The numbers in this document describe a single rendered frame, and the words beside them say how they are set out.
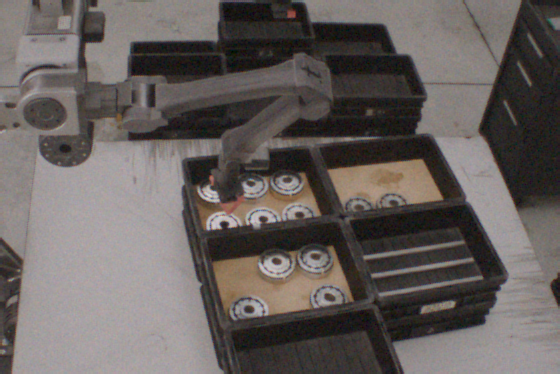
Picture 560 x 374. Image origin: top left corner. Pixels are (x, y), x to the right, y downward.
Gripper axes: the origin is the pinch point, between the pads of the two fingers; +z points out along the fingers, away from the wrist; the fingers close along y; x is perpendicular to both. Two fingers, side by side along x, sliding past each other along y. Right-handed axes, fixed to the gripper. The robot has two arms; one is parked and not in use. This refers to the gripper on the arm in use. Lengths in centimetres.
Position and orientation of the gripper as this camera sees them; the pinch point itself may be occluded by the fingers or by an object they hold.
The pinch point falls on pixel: (225, 204)
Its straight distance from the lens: 220.5
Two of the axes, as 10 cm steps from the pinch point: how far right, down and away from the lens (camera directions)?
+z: -1.1, 6.9, 7.1
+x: -9.3, 1.7, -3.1
